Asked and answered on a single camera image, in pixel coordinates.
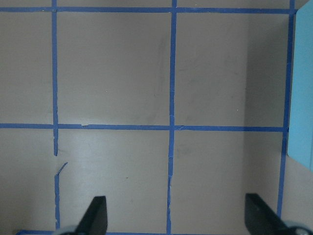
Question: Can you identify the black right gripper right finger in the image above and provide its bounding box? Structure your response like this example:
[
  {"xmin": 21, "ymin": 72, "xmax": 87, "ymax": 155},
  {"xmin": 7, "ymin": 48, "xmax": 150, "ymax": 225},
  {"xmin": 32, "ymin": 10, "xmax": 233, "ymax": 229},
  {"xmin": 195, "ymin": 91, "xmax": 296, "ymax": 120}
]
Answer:
[{"xmin": 245, "ymin": 193, "xmax": 289, "ymax": 235}]

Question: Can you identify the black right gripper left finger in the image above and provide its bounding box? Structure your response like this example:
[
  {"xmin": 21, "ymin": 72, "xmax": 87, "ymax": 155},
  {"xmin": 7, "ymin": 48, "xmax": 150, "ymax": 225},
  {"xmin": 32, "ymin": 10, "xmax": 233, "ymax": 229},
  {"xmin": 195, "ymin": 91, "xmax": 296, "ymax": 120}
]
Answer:
[{"xmin": 74, "ymin": 196, "xmax": 108, "ymax": 235}]

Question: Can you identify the turquoise plastic bin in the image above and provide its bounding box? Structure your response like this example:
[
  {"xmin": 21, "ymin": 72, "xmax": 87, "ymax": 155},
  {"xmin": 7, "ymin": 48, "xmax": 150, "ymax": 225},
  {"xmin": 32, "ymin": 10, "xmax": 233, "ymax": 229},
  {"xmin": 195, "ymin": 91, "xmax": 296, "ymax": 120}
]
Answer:
[{"xmin": 288, "ymin": 0, "xmax": 313, "ymax": 170}]

